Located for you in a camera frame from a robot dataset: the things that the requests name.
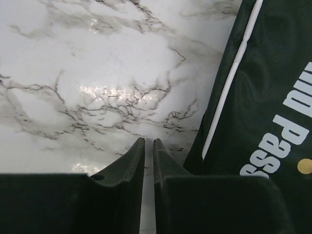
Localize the black racket cover bag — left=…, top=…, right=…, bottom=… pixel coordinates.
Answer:
left=184, top=0, right=312, bottom=234

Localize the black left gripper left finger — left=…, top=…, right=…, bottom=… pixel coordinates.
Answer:
left=0, top=138, right=145, bottom=234

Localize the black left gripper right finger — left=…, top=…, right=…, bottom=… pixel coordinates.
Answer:
left=153, top=139, right=293, bottom=234

